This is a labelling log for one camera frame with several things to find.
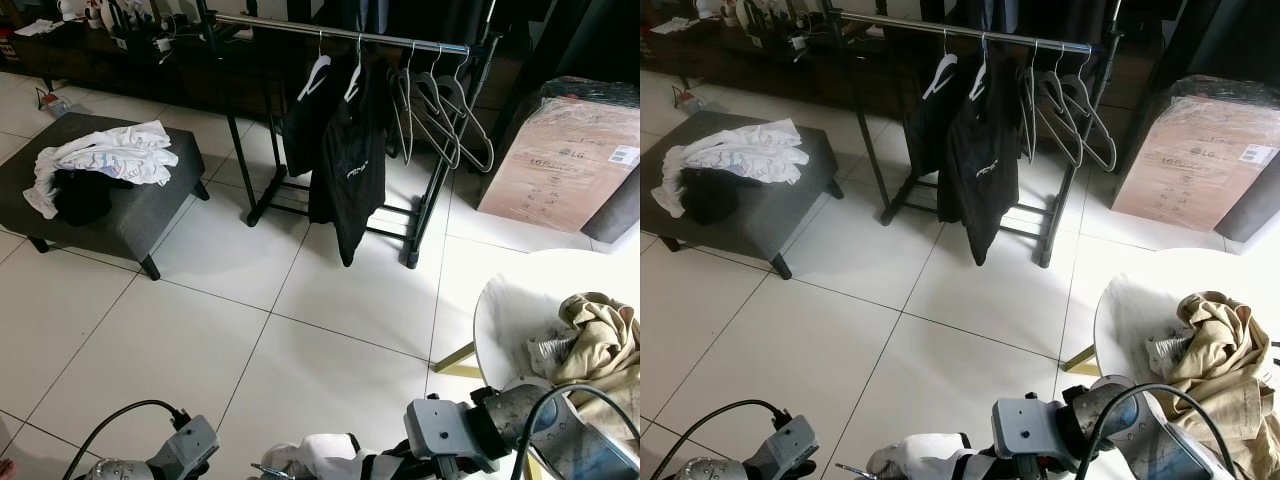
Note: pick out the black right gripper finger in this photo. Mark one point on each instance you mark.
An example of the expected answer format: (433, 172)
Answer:
(380, 466)
(968, 466)

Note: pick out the beige t-shirt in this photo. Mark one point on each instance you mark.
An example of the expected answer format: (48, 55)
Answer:
(605, 350)
(1220, 360)

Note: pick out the white patterned packet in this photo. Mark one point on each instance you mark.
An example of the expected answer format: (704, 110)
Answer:
(1170, 352)
(550, 352)

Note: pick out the round white table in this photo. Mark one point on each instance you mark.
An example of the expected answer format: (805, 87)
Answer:
(1130, 310)
(510, 310)

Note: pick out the grey fabric ottoman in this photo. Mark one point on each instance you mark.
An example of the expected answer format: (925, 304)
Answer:
(150, 215)
(790, 215)

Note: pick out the black shirt with chest logo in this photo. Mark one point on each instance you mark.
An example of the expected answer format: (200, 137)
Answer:
(350, 200)
(980, 195)

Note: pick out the crumpled black garment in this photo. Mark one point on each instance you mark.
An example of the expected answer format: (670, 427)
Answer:
(80, 200)
(712, 198)

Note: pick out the white printed t-shirt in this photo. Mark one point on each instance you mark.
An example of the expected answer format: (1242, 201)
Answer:
(740, 155)
(110, 155)

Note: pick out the plastic wrapped cardboard box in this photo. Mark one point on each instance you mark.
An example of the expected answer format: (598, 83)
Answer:
(1190, 165)
(560, 170)

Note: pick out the dark wood tv console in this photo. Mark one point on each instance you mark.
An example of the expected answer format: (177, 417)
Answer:
(110, 70)
(740, 60)

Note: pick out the white charger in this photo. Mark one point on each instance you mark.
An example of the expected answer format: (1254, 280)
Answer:
(162, 45)
(796, 44)

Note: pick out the black metal clothes rack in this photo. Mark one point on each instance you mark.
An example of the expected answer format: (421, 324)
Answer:
(900, 23)
(280, 27)

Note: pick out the white papers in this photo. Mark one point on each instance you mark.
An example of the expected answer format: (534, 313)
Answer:
(38, 28)
(695, 24)

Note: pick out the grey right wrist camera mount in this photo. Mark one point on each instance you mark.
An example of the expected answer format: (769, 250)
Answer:
(1025, 425)
(440, 425)

